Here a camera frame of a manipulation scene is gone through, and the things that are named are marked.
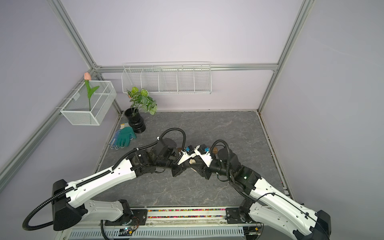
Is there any white mesh wall basket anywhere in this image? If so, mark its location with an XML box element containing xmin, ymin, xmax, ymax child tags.
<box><xmin>61</xmin><ymin>81</ymin><xmax>117</xmax><ymax>126</ymax></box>

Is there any blue dotted work glove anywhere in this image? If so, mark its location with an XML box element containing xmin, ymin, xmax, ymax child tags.
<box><xmin>108</xmin><ymin>130</ymin><xmax>120</xmax><ymax>149</ymax></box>

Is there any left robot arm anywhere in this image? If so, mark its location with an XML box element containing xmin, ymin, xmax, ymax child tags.
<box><xmin>52</xmin><ymin>138</ymin><xmax>191</xmax><ymax>231</ymax></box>

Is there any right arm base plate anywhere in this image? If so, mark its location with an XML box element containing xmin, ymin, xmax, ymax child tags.
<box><xmin>225</xmin><ymin>207</ymin><xmax>255</xmax><ymax>224</ymax></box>

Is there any aluminium front rail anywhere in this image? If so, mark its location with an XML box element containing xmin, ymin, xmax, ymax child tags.
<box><xmin>59</xmin><ymin>205</ymin><xmax>301</xmax><ymax>230</ymax></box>

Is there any pink artificial tulip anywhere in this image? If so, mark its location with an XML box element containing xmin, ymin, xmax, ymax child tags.
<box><xmin>84</xmin><ymin>73</ymin><xmax>100</xmax><ymax>111</ymax></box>

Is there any green artificial potted plant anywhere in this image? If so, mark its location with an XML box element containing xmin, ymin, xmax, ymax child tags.
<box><xmin>127</xmin><ymin>87</ymin><xmax>158</xmax><ymax>117</ymax></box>

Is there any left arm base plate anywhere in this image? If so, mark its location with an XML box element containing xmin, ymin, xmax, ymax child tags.
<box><xmin>104</xmin><ymin>209</ymin><xmax>148</xmax><ymax>227</ymax></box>

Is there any black ribbed plant pot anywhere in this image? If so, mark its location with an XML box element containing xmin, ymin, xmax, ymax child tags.
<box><xmin>124</xmin><ymin>108</ymin><xmax>146</xmax><ymax>134</ymax></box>

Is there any long white wire shelf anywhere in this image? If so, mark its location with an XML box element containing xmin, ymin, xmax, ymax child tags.
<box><xmin>121</xmin><ymin>62</ymin><xmax>213</xmax><ymax>94</ymax></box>

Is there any black corrugated cable conduit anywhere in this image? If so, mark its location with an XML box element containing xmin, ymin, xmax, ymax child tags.
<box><xmin>22</xmin><ymin>127</ymin><xmax>187</xmax><ymax>240</ymax></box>

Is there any white slotted cable duct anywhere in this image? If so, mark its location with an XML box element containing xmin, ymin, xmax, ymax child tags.
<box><xmin>67</xmin><ymin>227</ymin><xmax>245</xmax><ymax>240</ymax></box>

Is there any green work glove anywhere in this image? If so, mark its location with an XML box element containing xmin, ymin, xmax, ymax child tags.
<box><xmin>116</xmin><ymin>127</ymin><xmax>137</xmax><ymax>149</ymax></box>

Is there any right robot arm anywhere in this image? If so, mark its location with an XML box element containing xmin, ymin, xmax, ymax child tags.
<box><xmin>179</xmin><ymin>145</ymin><xmax>332</xmax><ymax>240</ymax></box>

